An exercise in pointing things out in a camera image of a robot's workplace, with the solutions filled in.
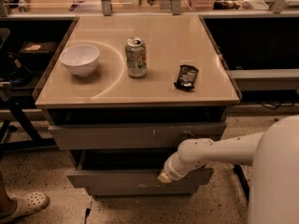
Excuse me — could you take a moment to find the grey drawer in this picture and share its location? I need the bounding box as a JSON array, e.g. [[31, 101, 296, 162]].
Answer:
[[49, 122, 226, 149], [67, 147, 213, 189], [86, 186, 199, 197]]

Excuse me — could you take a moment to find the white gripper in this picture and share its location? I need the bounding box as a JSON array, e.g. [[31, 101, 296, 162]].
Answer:
[[157, 152, 191, 184]]

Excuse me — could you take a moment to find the grey top drawer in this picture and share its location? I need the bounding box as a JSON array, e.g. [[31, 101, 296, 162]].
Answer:
[[49, 122, 226, 149]]

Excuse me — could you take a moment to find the grey bottom drawer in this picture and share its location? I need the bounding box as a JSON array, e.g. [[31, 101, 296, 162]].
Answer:
[[86, 186, 199, 197]]

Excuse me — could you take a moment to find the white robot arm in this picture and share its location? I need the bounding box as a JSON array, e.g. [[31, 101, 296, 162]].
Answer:
[[158, 115, 299, 224]]

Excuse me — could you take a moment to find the crushed soda can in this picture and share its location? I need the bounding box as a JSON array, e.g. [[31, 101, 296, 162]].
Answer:
[[125, 37, 147, 77]]

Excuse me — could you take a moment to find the black metal floor frame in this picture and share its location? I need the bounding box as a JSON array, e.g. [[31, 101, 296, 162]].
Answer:
[[233, 165, 249, 200]]

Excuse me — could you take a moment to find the black snack bar wrapper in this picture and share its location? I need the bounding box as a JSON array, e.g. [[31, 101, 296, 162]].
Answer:
[[174, 64, 199, 91]]

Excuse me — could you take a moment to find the grey drawer cabinet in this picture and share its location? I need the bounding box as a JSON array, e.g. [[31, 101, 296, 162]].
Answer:
[[32, 14, 243, 201]]

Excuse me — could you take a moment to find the white ceramic bowl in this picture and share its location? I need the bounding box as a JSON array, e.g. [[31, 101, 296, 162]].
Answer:
[[59, 44, 100, 77]]

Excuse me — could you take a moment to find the black stand left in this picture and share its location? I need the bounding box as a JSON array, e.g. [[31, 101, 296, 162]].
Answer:
[[0, 82, 56, 152]]

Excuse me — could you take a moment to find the small black floor cable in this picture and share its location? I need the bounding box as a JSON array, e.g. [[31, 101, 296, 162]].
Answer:
[[83, 196, 93, 224]]

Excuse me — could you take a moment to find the white clog shoe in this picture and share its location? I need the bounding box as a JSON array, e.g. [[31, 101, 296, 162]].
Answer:
[[0, 191, 50, 224]]

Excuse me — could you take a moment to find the black box on shelf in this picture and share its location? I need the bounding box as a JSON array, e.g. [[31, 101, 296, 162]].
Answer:
[[20, 41, 58, 59]]

